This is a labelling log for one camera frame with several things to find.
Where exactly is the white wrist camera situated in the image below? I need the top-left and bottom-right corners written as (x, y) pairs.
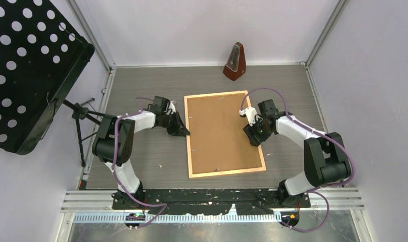
top-left (166, 100), bottom-right (177, 115)
top-left (239, 107), bottom-right (258, 127)

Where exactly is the brown cardboard backing board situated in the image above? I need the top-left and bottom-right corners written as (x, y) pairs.
top-left (187, 93), bottom-right (264, 175)

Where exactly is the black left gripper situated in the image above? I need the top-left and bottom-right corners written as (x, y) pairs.
top-left (160, 111), bottom-right (190, 137)

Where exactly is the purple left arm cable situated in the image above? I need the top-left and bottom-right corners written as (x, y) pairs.
top-left (110, 97), bottom-right (168, 229)

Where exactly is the brown wooden metronome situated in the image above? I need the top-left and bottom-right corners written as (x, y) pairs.
top-left (222, 42), bottom-right (246, 81)

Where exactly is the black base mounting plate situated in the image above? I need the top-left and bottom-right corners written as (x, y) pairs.
top-left (111, 188), bottom-right (311, 216)

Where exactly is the black tripod stand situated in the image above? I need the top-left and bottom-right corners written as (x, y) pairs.
top-left (63, 100), bottom-right (102, 168)

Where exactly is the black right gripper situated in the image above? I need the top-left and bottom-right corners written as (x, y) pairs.
top-left (243, 115), bottom-right (273, 147)

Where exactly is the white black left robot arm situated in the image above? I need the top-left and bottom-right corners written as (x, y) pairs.
top-left (92, 96), bottom-right (190, 209)

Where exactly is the black perforated music stand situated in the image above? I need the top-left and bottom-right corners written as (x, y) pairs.
top-left (0, 1), bottom-right (95, 155)

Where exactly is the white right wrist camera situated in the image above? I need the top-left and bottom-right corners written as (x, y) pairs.
top-left (239, 107), bottom-right (258, 127)

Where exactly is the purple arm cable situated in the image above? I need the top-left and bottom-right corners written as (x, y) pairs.
top-left (240, 88), bottom-right (356, 233)
top-left (110, 97), bottom-right (168, 229)

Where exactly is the aluminium rail front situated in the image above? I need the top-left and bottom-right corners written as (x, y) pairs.
top-left (61, 189), bottom-right (365, 224)

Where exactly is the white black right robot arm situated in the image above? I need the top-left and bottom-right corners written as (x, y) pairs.
top-left (239, 99), bottom-right (353, 207)

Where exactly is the light wooden picture frame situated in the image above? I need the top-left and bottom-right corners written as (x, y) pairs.
top-left (184, 90), bottom-right (267, 179)

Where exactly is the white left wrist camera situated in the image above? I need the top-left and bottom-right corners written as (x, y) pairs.
top-left (166, 100), bottom-right (177, 115)

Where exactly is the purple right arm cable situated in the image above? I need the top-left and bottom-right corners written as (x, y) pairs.
top-left (240, 88), bottom-right (356, 233)

